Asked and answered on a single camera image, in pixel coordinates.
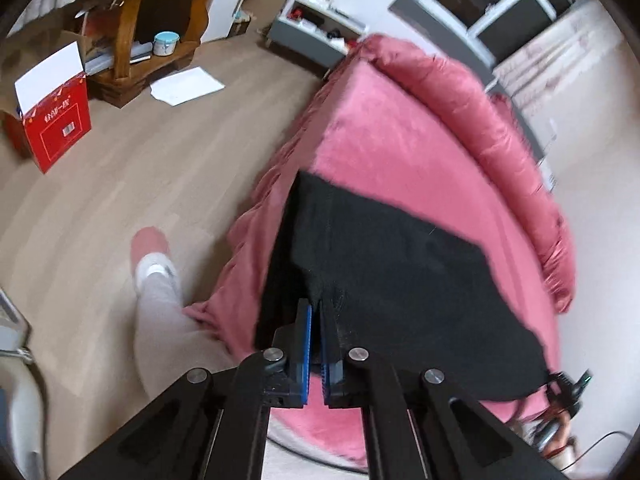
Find small teal item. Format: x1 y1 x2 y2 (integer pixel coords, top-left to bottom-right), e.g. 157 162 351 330
231 7 254 37

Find white cabinet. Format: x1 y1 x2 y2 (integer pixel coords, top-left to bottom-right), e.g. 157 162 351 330
200 0 263 43

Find person's leg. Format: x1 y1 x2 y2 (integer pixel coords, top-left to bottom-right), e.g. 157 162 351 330
134 255 241 401

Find grey and white nightstand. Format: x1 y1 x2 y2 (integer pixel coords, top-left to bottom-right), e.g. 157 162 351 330
267 0 396 78

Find pink duvet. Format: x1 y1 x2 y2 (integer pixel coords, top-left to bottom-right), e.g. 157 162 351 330
357 34 576 313

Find white paper sheet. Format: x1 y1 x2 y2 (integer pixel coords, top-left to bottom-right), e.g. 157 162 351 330
150 66 225 107

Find pink slipper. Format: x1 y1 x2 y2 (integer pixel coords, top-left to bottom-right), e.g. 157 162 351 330
131 226 171 271

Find red cardboard box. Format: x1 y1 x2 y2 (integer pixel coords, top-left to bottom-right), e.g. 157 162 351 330
0 41 93 175

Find window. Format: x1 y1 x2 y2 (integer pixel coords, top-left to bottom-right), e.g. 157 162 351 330
390 0 576 68

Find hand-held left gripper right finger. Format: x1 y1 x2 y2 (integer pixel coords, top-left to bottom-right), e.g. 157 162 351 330
320 302 571 480

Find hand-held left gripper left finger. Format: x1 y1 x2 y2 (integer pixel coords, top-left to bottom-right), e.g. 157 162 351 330
59 299 313 480

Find black pants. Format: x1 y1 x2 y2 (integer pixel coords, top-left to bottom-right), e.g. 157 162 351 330
255 170 551 402

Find blue-lid white container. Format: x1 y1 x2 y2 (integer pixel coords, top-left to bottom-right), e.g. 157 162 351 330
152 31 180 57

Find grey headboard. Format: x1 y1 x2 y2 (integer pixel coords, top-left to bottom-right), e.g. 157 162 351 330
389 0 546 161

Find black cable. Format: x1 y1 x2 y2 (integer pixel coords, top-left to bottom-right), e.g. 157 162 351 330
575 429 632 467

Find pink plush bed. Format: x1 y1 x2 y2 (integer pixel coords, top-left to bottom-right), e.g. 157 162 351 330
182 35 576 466

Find wooden shelf unit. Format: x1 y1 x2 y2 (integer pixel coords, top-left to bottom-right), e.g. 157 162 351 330
75 0 231 108

